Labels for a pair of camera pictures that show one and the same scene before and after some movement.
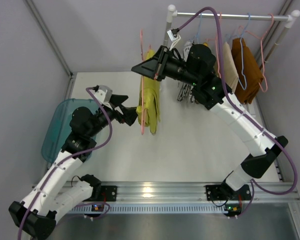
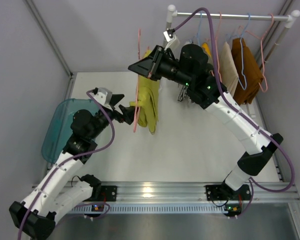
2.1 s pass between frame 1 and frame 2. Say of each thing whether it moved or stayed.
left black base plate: stayed
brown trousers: stayed
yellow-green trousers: moved
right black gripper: stayed
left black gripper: stayed
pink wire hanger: moved
